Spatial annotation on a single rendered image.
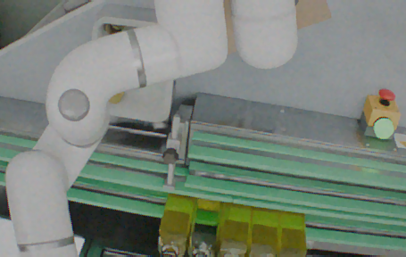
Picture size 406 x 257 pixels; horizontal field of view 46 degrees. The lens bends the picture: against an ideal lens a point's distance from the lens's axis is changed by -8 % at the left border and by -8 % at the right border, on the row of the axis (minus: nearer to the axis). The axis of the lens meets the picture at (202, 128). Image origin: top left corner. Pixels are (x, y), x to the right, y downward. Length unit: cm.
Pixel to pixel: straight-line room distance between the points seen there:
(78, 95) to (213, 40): 20
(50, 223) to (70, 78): 19
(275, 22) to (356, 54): 43
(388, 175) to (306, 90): 27
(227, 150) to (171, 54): 36
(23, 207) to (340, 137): 68
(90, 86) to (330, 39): 59
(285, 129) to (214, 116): 15
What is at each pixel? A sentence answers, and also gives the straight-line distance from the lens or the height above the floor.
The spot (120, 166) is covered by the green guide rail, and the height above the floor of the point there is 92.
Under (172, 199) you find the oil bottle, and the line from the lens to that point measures 105.
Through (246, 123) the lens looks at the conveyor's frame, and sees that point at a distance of 107.
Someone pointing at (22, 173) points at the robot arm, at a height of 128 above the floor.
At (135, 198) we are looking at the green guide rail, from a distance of 114.
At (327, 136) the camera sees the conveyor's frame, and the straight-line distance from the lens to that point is 109.
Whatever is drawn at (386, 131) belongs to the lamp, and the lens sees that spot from 111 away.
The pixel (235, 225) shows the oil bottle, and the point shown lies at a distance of 101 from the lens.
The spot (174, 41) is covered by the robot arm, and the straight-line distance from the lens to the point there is 70.
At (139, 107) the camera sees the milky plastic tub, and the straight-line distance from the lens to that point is 113.
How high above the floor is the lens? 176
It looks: 57 degrees down
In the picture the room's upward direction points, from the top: 168 degrees counter-clockwise
